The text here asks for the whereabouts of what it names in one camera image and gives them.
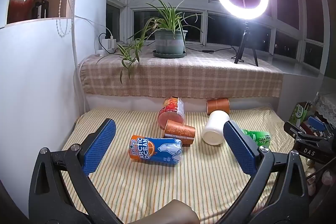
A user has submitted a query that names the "grey-green plant pot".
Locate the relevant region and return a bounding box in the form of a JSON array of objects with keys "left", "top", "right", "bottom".
[{"left": 154, "top": 29, "right": 187, "bottom": 54}]

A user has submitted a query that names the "green drink bottle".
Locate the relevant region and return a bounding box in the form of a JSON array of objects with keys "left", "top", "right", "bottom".
[{"left": 241, "top": 129, "right": 272, "bottom": 147}]

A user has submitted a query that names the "checked tablecloth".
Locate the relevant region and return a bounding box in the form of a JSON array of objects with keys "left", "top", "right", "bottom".
[{"left": 79, "top": 48, "right": 284, "bottom": 99}]

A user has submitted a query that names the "striped blanket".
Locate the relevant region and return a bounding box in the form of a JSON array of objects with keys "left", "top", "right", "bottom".
[{"left": 60, "top": 106, "right": 310, "bottom": 224}]

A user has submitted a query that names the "red instant noodle cup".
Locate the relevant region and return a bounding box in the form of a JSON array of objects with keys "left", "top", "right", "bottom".
[{"left": 158, "top": 97, "right": 185, "bottom": 128}]

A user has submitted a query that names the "dark green pot saucer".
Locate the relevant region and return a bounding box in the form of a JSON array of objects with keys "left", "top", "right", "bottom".
[{"left": 153, "top": 50, "right": 187, "bottom": 59}]

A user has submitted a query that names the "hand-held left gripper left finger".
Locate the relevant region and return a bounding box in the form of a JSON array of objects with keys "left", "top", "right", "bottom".
[{"left": 28, "top": 118, "right": 124, "bottom": 224}]

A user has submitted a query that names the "brown patterned paper cup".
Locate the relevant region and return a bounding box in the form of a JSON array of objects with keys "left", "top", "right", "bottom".
[{"left": 163, "top": 119, "right": 196, "bottom": 146}]

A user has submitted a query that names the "black tripod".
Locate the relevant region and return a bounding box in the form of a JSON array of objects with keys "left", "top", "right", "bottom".
[{"left": 231, "top": 19, "right": 259, "bottom": 67}]

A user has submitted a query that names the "white cup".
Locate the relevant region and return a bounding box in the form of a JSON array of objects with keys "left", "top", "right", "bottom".
[{"left": 202, "top": 110, "right": 231, "bottom": 146}]

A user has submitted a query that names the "plain brown cup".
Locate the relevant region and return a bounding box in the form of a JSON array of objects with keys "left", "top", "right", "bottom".
[{"left": 206, "top": 98, "right": 230, "bottom": 116}]

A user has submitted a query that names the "spider plant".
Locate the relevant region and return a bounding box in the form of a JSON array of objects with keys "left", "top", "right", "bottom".
[{"left": 96, "top": 0, "right": 214, "bottom": 85}]

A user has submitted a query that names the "blue and orange drink can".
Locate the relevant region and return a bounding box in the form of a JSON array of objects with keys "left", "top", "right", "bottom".
[{"left": 129, "top": 134, "right": 183, "bottom": 167}]

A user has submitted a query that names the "person's knee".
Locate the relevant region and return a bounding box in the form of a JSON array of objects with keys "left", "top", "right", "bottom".
[{"left": 131, "top": 199, "right": 200, "bottom": 224}]

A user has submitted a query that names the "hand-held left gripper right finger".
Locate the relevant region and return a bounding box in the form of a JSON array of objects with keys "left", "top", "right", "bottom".
[{"left": 215, "top": 120, "right": 314, "bottom": 224}]

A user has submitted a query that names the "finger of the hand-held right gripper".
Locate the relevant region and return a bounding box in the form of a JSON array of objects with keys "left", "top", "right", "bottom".
[
  {"left": 283, "top": 121, "right": 310, "bottom": 140},
  {"left": 306, "top": 116, "right": 328, "bottom": 133}
]

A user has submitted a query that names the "black cable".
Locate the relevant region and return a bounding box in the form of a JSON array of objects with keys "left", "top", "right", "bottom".
[{"left": 184, "top": 45, "right": 238, "bottom": 54}]

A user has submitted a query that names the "green carton box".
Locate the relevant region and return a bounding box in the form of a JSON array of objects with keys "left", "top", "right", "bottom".
[{"left": 289, "top": 102, "right": 315, "bottom": 127}]

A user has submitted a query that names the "white window frame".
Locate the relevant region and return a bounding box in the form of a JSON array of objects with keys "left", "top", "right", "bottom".
[{"left": 106, "top": 0, "right": 328, "bottom": 75}]

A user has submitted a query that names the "white lace cloth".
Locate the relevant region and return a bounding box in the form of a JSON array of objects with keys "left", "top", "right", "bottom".
[{"left": 314, "top": 92, "right": 336, "bottom": 125}]

